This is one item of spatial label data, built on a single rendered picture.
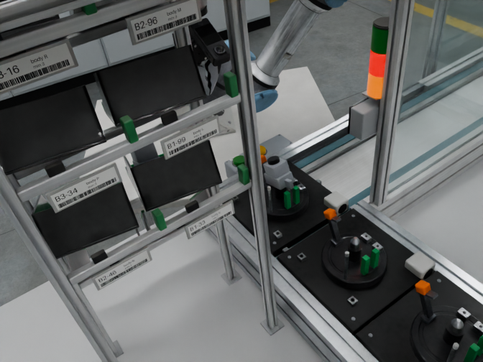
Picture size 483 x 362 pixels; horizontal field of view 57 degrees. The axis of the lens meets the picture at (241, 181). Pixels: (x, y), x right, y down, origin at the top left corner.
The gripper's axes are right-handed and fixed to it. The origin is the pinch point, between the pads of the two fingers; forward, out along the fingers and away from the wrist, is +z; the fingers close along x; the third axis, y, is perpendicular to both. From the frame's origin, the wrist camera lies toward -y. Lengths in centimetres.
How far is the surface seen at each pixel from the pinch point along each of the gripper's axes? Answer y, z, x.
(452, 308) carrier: -66, 24, -10
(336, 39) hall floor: 190, 123, -228
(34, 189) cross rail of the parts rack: -42, -24, 45
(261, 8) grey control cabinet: 258, 103, -196
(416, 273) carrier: -56, 25, -12
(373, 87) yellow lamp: -32.2, -5.4, -21.5
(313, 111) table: 18, 37, -50
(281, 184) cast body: -22.7, 17.4, -3.3
